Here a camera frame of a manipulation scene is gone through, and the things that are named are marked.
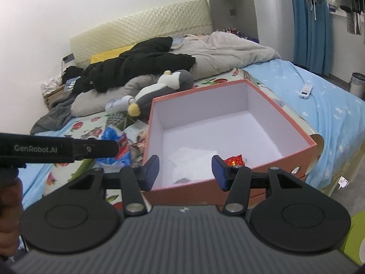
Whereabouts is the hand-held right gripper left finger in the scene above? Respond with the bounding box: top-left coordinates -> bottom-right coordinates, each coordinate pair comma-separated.
68,155 -> 160,216

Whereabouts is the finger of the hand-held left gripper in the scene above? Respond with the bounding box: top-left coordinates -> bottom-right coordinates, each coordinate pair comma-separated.
73,138 -> 120,161

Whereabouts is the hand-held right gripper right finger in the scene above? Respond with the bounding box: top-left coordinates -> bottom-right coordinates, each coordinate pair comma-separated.
211,155 -> 303,215

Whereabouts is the orange paper gift bag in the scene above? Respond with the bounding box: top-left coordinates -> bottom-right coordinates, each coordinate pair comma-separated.
142,79 -> 318,206

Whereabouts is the person's left hand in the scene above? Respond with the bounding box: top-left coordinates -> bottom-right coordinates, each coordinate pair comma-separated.
0,177 -> 25,260

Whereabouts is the blue plastic packet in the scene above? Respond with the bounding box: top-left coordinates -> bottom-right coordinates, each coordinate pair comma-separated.
97,125 -> 132,167

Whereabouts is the red foil wrapper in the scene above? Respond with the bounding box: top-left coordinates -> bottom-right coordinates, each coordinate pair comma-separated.
224,155 -> 246,167

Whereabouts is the fruit printed mat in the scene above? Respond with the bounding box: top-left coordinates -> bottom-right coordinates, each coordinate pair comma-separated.
43,68 -> 326,206

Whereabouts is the white tissue paper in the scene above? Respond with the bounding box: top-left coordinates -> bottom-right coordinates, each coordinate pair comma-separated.
168,148 -> 221,184

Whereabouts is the dark grey blanket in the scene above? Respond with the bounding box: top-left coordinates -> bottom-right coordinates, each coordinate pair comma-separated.
30,93 -> 83,135

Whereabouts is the clear plastic bag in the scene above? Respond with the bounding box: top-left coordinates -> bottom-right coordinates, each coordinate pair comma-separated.
123,119 -> 149,150

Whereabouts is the grey pillow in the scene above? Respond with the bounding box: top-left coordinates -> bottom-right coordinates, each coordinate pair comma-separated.
71,74 -> 160,117

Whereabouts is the white lotion bottle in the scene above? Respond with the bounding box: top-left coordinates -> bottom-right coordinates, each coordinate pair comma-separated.
105,95 -> 137,112

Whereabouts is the brown cardboard box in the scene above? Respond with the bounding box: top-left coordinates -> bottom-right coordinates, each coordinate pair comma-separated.
43,86 -> 67,110

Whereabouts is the white crumpled cloth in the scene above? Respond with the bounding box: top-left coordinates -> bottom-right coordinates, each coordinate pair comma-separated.
41,75 -> 64,95

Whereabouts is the grey penguin plush toy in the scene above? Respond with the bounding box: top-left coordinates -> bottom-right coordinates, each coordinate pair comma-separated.
127,70 -> 194,117

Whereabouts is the black jacket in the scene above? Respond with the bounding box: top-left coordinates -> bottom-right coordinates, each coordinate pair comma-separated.
62,37 -> 197,93

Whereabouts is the yellow pillow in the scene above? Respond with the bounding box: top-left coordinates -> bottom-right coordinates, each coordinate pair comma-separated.
90,44 -> 137,64

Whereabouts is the white remote control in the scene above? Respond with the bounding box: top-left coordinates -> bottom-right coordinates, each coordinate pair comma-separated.
299,83 -> 313,99

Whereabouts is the grey duvet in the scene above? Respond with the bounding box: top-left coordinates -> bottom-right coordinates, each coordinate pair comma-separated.
171,31 -> 281,82

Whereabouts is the cream quilted headboard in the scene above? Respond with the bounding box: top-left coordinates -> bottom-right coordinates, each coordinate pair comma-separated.
70,0 -> 214,66

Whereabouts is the colourful patterned cloth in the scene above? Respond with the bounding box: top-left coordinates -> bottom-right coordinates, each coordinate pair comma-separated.
216,26 -> 258,40

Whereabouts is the lime green object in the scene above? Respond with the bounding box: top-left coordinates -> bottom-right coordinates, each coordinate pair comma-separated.
341,213 -> 365,266

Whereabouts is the grey trash bin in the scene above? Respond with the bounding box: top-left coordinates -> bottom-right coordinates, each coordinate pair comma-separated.
349,73 -> 365,97

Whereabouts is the blue curtain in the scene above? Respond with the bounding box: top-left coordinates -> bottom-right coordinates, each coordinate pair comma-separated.
289,0 -> 333,76

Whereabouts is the white wardrobe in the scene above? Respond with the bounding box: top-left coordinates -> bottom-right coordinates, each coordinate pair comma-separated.
205,0 -> 294,60

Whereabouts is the striped hanging garment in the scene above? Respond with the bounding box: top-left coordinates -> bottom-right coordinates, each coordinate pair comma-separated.
346,11 -> 363,35

